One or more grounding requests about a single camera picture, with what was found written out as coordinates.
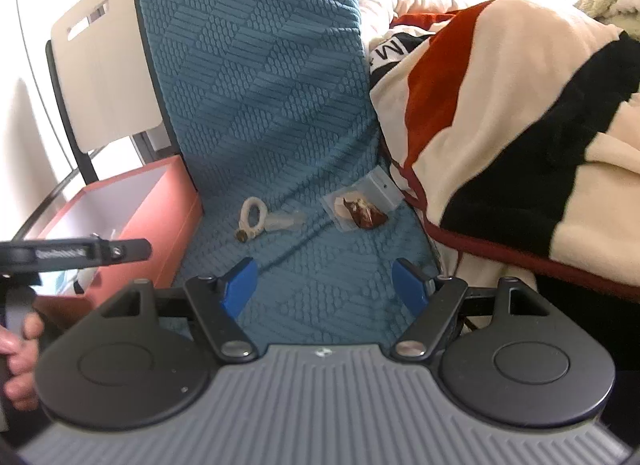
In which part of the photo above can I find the panda plush toy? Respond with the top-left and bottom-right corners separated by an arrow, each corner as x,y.
72,268 -> 99,295

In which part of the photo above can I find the white fuzzy keychain loop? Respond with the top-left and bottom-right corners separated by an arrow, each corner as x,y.
235,196 -> 268,243

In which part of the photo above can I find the person's left hand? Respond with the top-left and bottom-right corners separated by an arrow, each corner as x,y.
1,312 -> 44,412

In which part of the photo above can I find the pink storage box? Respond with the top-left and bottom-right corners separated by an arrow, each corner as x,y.
35,156 -> 203,326

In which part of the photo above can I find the clear plastic wrapper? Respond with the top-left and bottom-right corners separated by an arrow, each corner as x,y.
264,211 -> 306,232

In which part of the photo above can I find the brown candy wrapper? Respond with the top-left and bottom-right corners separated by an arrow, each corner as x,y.
343,198 -> 388,230

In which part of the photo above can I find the clear packet with round pad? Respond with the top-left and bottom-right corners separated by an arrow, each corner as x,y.
320,166 -> 404,232

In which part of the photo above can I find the white chair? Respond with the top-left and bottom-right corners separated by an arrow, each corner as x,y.
46,0 -> 176,184

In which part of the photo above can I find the cream red black blanket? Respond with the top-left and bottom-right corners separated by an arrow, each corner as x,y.
359,0 -> 639,300

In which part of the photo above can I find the blue textured sofa cover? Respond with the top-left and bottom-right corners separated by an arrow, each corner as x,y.
139,0 -> 434,347

